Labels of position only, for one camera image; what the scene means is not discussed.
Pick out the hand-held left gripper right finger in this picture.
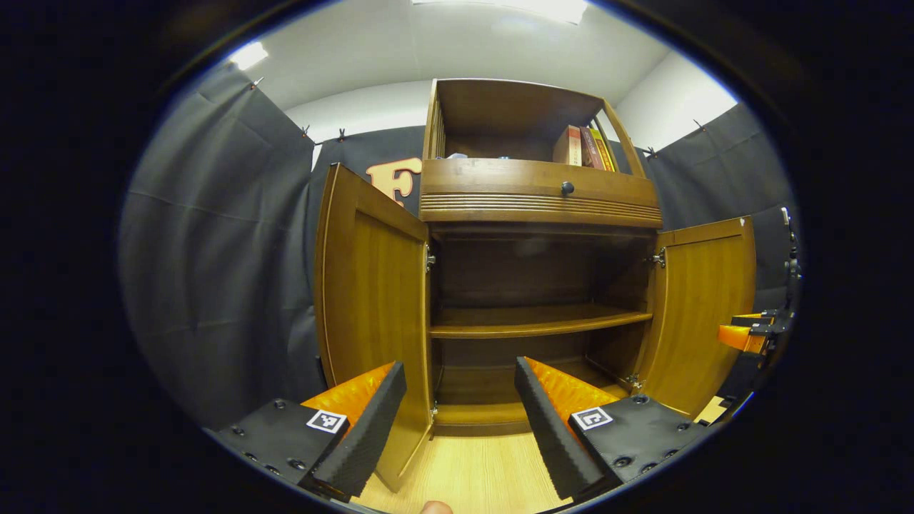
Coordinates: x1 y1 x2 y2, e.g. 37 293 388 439
514 356 715 503

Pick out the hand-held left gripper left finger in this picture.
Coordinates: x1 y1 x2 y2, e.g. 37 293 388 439
204 361 408 500

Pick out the wooden shoe cabinet door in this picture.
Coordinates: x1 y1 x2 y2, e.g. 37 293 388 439
314 163 435 493
634 216 758 419

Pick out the wooden inner shelf board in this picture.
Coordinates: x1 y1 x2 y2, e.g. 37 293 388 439
428 304 655 340

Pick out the dark red book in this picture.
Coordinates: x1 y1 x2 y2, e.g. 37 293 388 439
578 126 606 170

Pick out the black backdrop cloth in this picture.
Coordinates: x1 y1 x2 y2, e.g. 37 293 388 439
118 61 800 430

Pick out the tan and red book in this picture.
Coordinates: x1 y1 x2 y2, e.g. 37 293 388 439
552 125 583 166

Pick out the small ceiling light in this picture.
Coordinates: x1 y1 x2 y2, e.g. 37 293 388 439
228 41 271 71

